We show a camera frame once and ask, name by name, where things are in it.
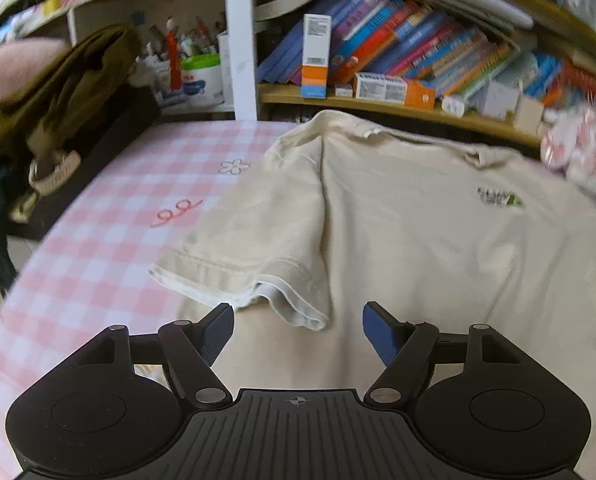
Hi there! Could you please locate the olive green bag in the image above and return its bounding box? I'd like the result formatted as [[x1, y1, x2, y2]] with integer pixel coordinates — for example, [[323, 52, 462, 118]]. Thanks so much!
[[0, 25, 145, 162]]

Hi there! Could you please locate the small beige carton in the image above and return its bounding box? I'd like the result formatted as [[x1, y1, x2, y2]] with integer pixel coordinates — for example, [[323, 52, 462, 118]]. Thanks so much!
[[513, 95, 547, 132]]

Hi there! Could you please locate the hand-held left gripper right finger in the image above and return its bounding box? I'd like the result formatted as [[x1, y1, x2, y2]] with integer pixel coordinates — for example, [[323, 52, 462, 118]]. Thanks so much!
[[362, 301, 526, 406]]

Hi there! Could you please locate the tall white and orange box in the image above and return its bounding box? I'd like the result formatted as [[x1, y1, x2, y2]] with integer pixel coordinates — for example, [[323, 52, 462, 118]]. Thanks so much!
[[300, 13, 333, 100]]

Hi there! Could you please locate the row of colourful books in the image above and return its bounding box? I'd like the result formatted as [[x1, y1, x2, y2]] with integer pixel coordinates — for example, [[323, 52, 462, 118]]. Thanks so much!
[[256, 0, 596, 112]]

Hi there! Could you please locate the small white bottle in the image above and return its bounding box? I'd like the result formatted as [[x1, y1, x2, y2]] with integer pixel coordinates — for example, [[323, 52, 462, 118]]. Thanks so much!
[[440, 95, 467, 118]]

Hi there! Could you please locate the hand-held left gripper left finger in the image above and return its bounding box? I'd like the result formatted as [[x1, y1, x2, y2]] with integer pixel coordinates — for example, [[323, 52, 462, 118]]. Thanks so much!
[[75, 303, 235, 407]]

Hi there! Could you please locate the white shelf frame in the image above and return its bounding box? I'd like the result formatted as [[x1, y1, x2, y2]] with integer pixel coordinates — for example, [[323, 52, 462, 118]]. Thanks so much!
[[0, 0, 259, 123]]

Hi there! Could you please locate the pink checked tablecloth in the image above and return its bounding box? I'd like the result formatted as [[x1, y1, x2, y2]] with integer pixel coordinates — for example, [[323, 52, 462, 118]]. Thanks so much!
[[0, 121, 329, 480]]

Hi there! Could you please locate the red bottle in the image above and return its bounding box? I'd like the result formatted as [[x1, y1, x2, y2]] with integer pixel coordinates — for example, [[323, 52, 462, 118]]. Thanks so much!
[[165, 17, 185, 94]]

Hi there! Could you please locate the pink floral cloth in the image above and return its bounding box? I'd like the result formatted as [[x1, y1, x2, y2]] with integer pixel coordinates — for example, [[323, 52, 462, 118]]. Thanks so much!
[[539, 106, 596, 203]]

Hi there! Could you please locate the flat white and orange box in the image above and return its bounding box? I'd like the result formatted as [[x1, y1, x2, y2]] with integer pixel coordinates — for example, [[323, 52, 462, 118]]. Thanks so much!
[[353, 72, 437, 111]]

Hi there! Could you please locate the pink plush pillow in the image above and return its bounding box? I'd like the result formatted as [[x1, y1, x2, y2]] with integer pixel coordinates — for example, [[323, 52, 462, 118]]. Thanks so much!
[[0, 39, 75, 122]]

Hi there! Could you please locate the small white carton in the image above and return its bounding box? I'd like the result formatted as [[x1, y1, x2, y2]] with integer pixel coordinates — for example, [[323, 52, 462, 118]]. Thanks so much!
[[480, 80, 522, 122]]

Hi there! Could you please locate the white tub with green lid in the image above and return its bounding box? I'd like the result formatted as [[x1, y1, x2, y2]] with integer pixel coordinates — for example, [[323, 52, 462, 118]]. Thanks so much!
[[180, 53, 225, 99]]

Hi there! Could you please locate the white woven strap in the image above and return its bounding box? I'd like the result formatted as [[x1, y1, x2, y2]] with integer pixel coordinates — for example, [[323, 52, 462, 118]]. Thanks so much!
[[27, 149, 82, 196]]

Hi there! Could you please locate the wooden shelf board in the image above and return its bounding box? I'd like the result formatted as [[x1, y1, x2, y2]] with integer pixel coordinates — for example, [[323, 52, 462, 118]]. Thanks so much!
[[257, 82, 550, 150]]

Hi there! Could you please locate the cream t-shirt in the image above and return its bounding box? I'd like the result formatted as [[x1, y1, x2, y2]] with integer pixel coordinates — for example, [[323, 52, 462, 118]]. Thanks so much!
[[149, 109, 596, 476]]

